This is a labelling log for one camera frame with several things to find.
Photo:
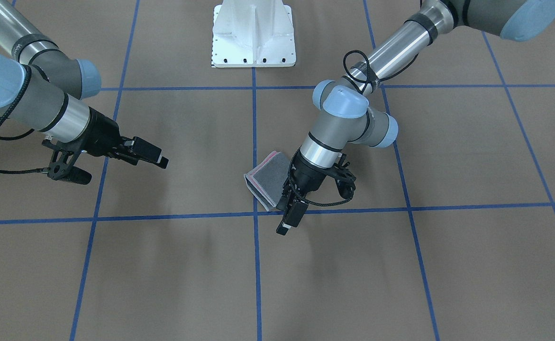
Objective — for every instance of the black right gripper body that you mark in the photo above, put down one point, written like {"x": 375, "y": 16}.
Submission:
{"x": 103, "y": 136}

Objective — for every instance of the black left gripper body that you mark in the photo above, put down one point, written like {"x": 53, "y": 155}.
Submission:
{"x": 305, "y": 180}

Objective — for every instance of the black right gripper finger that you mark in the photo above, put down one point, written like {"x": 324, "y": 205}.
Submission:
{"x": 139, "y": 145}
{"x": 152, "y": 158}

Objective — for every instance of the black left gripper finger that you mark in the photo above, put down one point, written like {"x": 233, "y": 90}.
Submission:
{"x": 293, "y": 212}

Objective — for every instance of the pink towel with white edge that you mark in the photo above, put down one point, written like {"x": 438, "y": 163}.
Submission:
{"x": 266, "y": 180}

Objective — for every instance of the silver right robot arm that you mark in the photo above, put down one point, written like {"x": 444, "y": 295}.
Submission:
{"x": 44, "y": 89}

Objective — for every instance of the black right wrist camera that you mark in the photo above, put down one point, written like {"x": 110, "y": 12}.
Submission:
{"x": 64, "y": 156}

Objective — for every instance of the white pedestal column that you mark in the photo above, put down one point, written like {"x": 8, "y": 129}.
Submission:
{"x": 253, "y": 34}

